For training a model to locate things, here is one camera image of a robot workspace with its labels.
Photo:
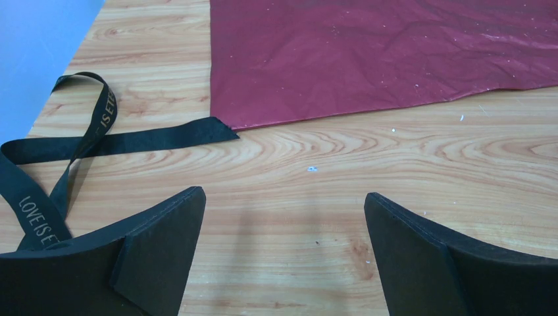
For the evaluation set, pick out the maroon wrapping paper sheet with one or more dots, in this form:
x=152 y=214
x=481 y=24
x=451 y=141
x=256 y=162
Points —
x=282 y=61

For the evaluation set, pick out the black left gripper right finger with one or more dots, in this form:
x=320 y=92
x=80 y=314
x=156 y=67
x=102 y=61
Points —
x=426 y=268

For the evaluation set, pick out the black printed ribbon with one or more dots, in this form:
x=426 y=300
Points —
x=42 y=216

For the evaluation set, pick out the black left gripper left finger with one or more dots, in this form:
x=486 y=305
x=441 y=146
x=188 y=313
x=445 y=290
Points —
x=136 y=266

